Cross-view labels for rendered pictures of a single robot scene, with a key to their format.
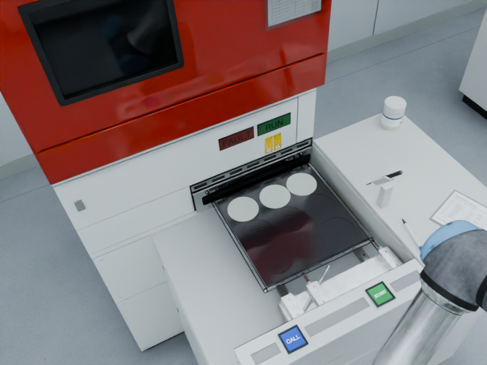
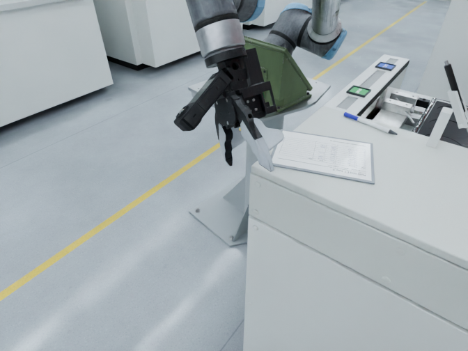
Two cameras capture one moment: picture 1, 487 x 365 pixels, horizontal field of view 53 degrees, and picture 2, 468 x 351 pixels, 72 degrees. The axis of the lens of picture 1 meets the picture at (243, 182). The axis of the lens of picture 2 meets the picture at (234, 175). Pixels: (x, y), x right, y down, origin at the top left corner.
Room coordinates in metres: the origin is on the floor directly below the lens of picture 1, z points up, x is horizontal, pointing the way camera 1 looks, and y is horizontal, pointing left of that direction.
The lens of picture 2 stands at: (1.18, -1.10, 1.36)
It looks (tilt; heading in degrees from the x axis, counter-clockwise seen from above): 39 degrees down; 150
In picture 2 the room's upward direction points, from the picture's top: straight up
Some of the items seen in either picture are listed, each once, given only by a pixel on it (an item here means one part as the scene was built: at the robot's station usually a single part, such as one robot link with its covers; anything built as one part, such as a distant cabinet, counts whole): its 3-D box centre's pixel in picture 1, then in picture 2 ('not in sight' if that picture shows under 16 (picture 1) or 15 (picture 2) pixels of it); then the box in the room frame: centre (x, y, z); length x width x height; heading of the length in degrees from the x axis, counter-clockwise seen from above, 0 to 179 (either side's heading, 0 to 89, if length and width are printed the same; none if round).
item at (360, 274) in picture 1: (341, 290); (386, 124); (0.67, -0.25, 0.87); 0.36 x 0.08 x 0.03; 113
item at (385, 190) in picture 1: (383, 185); (453, 120); (0.90, -0.40, 1.03); 0.06 x 0.04 x 0.13; 23
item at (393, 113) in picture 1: (393, 113); not in sight; (1.23, -0.52, 1.01); 0.07 x 0.07 x 0.10
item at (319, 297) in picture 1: (318, 296); (397, 106); (0.64, -0.18, 0.89); 0.08 x 0.03 x 0.03; 23
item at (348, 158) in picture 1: (409, 195); (418, 207); (0.96, -0.53, 0.89); 0.62 x 0.35 x 0.14; 23
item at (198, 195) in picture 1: (254, 178); not in sight; (1.09, -0.04, 0.89); 0.44 x 0.02 x 0.10; 113
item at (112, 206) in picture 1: (199, 169); not in sight; (1.04, 0.13, 1.02); 0.82 x 0.03 x 0.40; 113
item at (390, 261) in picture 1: (390, 260); not in sight; (0.73, -0.40, 0.89); 0.08 x 0.03 x 0.03; 23
